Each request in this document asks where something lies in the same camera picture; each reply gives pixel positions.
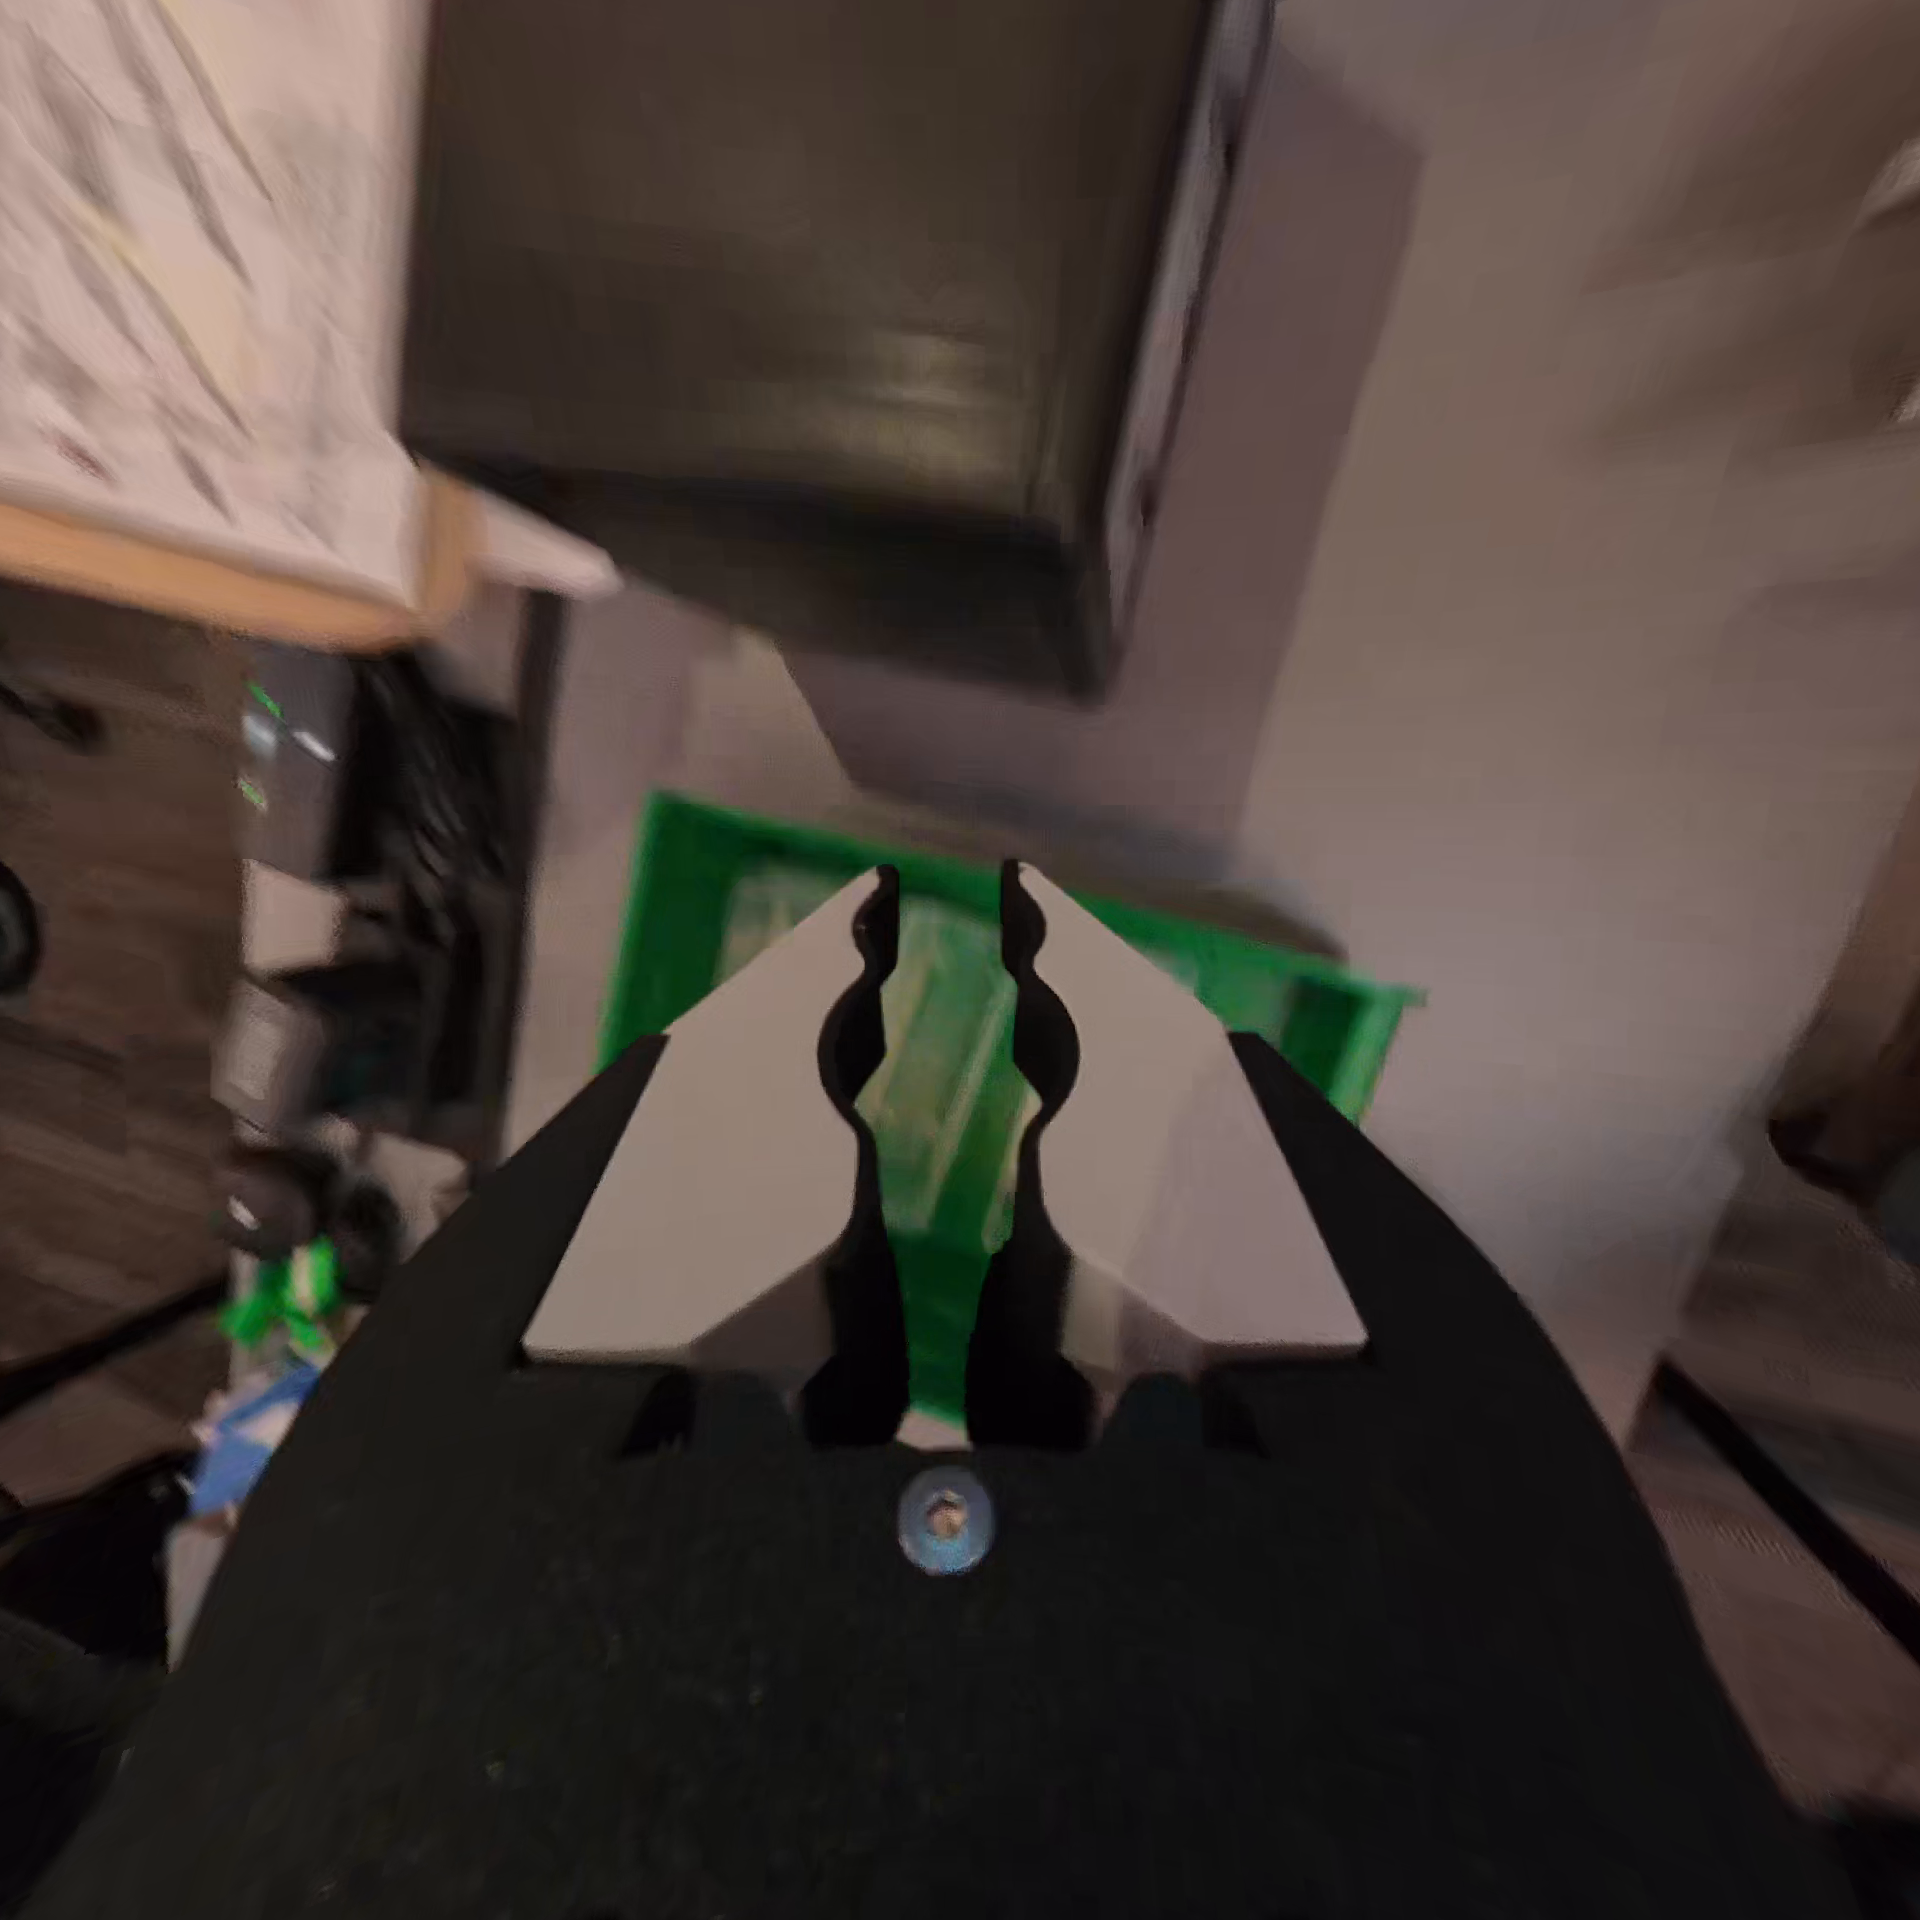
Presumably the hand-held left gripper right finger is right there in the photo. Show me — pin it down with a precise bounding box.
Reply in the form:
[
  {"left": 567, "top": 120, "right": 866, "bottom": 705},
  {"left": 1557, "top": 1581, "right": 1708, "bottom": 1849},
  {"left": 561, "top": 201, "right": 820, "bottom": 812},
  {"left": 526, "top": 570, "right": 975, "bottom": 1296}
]
[{"left": 995, "top": 859, "right": 1373, "bottom": 1375}]

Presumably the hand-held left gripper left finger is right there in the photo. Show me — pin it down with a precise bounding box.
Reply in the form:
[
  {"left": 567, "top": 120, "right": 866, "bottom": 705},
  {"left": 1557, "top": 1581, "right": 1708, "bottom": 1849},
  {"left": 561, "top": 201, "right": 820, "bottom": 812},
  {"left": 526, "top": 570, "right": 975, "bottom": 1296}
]
[{"left": 518, "top": 864, "right": 905, "bottom": 1375}]

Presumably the green plastic bin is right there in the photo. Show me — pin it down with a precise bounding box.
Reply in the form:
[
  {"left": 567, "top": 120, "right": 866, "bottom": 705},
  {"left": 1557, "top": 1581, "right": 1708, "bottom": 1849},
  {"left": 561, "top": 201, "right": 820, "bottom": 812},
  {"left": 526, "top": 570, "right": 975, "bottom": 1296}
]
[{"left": 596, "top": 790, "right": 1423, "bottom": 1429}]

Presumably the black drawer cabinet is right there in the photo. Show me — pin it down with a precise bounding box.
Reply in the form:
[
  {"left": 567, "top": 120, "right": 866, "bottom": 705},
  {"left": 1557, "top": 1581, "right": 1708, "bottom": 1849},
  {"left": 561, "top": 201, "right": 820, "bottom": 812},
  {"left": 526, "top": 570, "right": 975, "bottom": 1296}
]
[{"left": 398, "top": 0, "right": 1279, "bottom": 711}]

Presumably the green tape scrap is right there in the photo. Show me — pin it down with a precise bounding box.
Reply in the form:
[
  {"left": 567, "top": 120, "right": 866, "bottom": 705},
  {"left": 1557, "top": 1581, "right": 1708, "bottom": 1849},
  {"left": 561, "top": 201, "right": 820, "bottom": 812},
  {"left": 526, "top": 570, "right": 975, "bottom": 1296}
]
[{"left": 221, "top": 1237, "right": 349, "bottom": 1352}]

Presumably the white instruction poster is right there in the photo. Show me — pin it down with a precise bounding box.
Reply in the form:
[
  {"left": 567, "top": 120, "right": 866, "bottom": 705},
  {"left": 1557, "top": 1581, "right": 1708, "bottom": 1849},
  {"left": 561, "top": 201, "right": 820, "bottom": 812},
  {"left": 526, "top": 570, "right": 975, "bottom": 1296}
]
[{"left": 0, "top": 0, "right": 430, "bottom": 595}]

